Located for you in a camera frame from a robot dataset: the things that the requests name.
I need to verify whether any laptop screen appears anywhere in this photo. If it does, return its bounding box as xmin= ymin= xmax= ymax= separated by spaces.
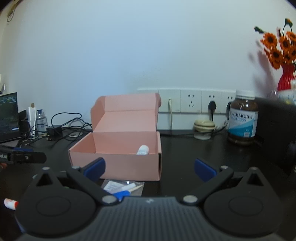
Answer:
xmin=0 ymin=92 xmax=21 ymax=143

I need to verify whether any black power adapter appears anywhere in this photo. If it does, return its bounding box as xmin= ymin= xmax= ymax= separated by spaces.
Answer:
xmin=47 ymin=125 xmax=63 ymax=141

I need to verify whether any pink cardboard box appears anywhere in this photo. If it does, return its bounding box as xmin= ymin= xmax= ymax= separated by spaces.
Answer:
xmin=68 ymin=93 xmax=162 ymax=181

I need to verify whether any white wall socket strip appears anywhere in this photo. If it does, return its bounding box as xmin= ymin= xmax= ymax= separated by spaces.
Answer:
xmin=137 ymin=88 xmax=235 ymax=114

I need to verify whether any white red glue tube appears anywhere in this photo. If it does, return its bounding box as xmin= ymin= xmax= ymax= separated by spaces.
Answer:
xmin=4 ymin=198 xmax=19 ymax=210

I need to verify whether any clear small bottle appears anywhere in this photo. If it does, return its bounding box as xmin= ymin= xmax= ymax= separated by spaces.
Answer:
xmin=36 ymin=109 xmax=48 ymax=136

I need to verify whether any brown supplement bottle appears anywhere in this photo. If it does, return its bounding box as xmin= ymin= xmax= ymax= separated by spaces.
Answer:
xmin=227 ymin=90 xmax=258 ymax=144

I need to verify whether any black tangled cable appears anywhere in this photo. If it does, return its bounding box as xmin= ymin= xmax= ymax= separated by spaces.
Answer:
xmin=21 ymin=112 xmax=93 ymax=149

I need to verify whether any white cream tube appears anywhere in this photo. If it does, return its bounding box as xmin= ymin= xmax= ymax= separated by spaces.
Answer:
xmin=137 ymin=145 xmax=149 ymax=155

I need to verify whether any orange flowers red vase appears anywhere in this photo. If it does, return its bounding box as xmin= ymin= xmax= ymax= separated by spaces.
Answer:
xmin=254 ymin=18 xmax=296 ymax=91

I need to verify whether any clear plastic bag kit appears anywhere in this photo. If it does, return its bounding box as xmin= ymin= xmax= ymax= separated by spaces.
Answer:
xmin=101 ymin=179 xmax=145 ymax=201

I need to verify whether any coiled beige cable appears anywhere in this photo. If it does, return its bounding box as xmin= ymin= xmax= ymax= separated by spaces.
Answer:
xmin=193 ymin=119 xmax=216 ymax=141

